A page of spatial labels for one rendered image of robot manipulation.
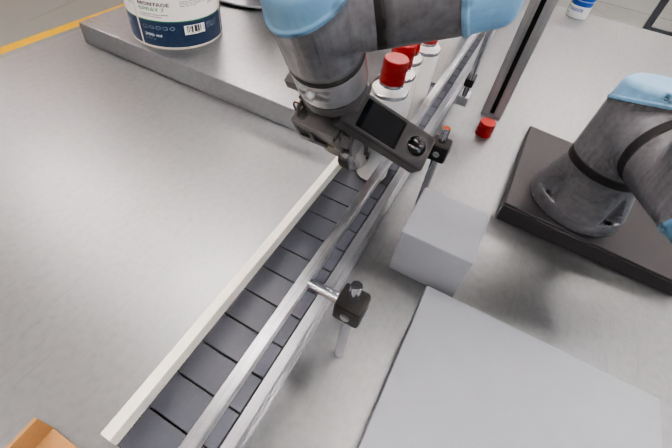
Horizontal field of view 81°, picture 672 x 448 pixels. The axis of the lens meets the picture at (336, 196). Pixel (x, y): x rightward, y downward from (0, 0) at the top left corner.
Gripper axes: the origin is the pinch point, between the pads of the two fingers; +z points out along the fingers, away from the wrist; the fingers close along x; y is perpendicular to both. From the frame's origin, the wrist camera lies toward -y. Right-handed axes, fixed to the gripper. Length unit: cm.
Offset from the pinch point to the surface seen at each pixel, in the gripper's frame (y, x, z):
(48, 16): 282, -52, 138
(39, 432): 13.0, 44.5, -15.6
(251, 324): 0.8, 26.8, -9.1
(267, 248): 3.9, 18.3, -8.2
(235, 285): 4.0, 23.6, -11.3
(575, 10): -26, -102, 68
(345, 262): -4.6, 15.2, -2.2
